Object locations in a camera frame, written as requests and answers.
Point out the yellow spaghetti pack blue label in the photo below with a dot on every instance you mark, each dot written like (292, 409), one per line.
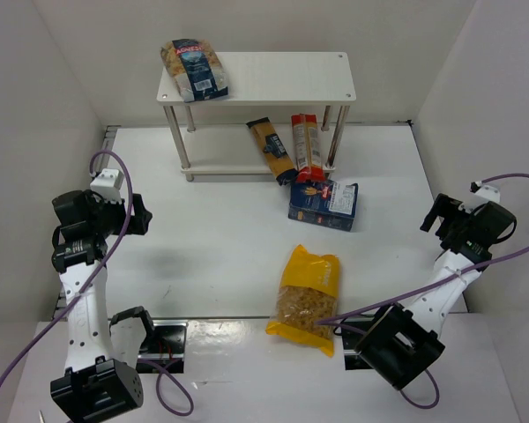
(273, 150)

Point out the blue Barilla pasta box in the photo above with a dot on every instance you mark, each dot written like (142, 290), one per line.
(329, 204)

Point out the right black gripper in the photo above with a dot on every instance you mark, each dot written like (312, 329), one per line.
(441, 218)

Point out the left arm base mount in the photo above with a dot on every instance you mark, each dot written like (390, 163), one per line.
(166, 347)

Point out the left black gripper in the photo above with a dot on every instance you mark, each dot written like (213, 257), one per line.
(137, 215)

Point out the yellow macaroni bag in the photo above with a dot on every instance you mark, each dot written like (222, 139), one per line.
(308, 292)

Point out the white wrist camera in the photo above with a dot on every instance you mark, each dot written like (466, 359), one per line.
(483, 193)
(107, 183)

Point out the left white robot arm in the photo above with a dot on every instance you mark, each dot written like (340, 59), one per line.
(100, 379)

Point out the blue clear pasta bag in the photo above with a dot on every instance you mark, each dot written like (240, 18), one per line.
(195, 69)

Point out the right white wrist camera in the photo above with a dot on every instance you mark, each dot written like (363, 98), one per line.
(483, 193)

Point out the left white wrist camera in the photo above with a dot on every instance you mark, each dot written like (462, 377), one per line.
(107, 183)

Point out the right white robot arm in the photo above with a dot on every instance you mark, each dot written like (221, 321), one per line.
(402, 342)

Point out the white two-tier shelf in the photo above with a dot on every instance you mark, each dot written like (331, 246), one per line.
(259, 80)

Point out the red spaghetti pack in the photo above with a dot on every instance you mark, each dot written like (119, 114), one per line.
(307, 149)

